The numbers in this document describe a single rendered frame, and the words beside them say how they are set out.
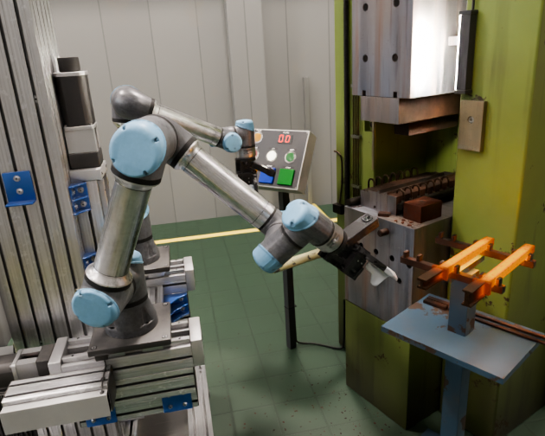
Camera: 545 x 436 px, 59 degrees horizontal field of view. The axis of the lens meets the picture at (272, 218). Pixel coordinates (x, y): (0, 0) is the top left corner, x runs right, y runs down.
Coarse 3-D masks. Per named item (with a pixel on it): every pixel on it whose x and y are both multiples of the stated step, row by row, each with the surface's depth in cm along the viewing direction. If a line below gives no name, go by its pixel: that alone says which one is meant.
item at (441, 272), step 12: (480, 240) 154; (492, 240) 155; (468, 252) 147; (480, 252) 151; (444, 264) 140; (456, 264) 141; (420, 276) 133; (432, 276) 132; (444, 276) 136; (420, 288) 132
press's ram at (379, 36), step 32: (352, 0) 184; (384, 0) 171; (416, 0) 162; (448, 0) 170; (352, 32) 187; (384, 32) 174; (416, 32) 165; (448, 32) 174; (352, 64) 191; (384, 64) 178; (416, 64) 169; (448, 64) 178; (384, 96) 181; (416, 96) 173
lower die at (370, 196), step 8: (408, 176) 219; (416, 176) 215; (424, 176) 214; (440, 176) 209; (448, 176) 211; (384, 184) 209; (392, 184) 205; (424, 184) 202; (432, 184) 201; (368, 192) 201; (376, 192) 196; (392, 192) 193; (400, 192) 193; (408, 192) 193; (416, 192) 194; (424, 192) 197; (432, 192) 199; (368, 200) 202; (376, 200) 197; (384, 200) 194; (392, 200) 190; (400, 200) 190; (376, 208) 199; (384, 208) 195; (392, 208) 191
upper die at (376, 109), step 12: (432, 96) 185; (444, 96) 189; (456, 96) 193; (372, 108) 188; (384, 108) 183; (396, 108) 178; (408, 108) 180; (420, 108) 183; (432, 108) 187; (444, 108) 191; (456, 108) 195; (372, 120) 189; (384, 120) 184; (396, 120) 179; (408, 120) 181
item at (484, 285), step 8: (520, 248) 147; (528, 248) 147; (512, 256) 142; (520, 256) 142; (504, 264) 138; (512, 264) 138; (488, 272) 133; (496, 272) 133; (504, 272) 135; (472, 280) 129; (480, 280) 127; (488, 280) 129; (464, 288) 124; (472, 288) 123; (480, 288) 127; (488, 288) 127; (472, 296) 124; (480, 296) 127; (464, 304) 124; (472, 304) 124
